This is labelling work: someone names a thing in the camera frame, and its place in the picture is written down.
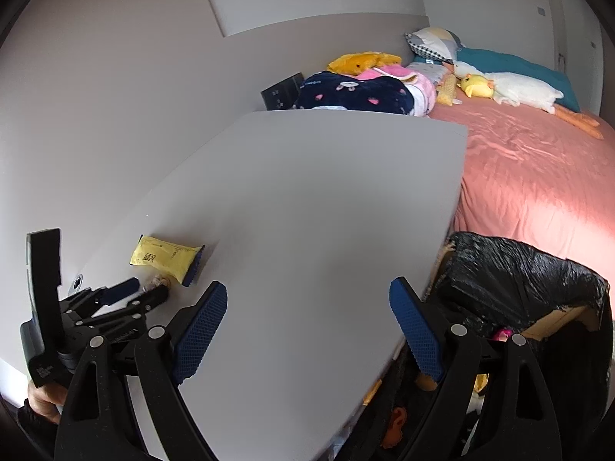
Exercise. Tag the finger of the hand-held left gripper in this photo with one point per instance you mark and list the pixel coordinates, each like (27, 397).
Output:
(122, 289)
(144, 303)

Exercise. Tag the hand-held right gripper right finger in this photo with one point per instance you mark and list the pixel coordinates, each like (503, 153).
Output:
(415, 329)

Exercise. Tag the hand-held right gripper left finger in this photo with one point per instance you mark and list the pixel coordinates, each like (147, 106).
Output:
(202, 329)

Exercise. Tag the small beige scrap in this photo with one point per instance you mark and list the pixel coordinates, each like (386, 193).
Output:
(157, 280)

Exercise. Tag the yellow packet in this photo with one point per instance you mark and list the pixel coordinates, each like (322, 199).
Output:
(163, 257)

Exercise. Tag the yellow snack bag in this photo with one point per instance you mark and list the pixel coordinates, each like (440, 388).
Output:
(480, 384)

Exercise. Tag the pink toy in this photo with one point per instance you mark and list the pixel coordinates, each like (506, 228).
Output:
(502, 335)

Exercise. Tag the black bin with liner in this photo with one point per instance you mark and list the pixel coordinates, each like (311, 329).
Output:
(504, 269)

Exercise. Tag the cardboard box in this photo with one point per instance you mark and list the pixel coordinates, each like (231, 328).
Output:
(557, 319)

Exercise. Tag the person's left hand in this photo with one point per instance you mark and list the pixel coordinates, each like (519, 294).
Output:
(45, 401)

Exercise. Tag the grey metal piece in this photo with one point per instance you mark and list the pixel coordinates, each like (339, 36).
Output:
(77, 282)

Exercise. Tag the yellow plastic piece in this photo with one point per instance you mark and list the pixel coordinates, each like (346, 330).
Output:
(372, 392)

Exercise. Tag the orange toy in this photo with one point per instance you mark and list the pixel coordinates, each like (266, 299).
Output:
(399, 425)

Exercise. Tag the pink bed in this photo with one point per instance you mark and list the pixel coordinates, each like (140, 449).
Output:
(528, 163)

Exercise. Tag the pink cloth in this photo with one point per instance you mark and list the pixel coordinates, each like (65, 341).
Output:
(423, 98)

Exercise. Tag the yellow corn plush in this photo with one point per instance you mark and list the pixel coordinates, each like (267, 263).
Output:
(447, 90)

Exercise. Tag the navy printed blanket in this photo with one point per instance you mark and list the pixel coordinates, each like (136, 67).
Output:
(346, 91)

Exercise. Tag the yellow duck plush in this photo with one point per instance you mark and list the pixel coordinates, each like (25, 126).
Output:
(475, 86)

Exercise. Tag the small grey pillow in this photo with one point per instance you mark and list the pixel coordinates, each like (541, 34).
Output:
(432, 73)

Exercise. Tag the white goose plush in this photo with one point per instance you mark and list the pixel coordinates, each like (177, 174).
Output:
(519, 89)

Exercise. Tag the orange-yellow plush toy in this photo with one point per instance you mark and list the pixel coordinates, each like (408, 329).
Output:
(360, 62)

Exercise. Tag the teal pillow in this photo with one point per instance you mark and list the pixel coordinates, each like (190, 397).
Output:
(504, 62)

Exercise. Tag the patterned pillow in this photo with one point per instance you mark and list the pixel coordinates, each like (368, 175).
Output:
(432, 41)

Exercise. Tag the white wardrobe door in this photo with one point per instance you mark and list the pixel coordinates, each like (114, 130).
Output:
(576, 19)

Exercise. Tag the black wall socket panel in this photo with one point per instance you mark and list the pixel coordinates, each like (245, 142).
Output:
(281, 92)

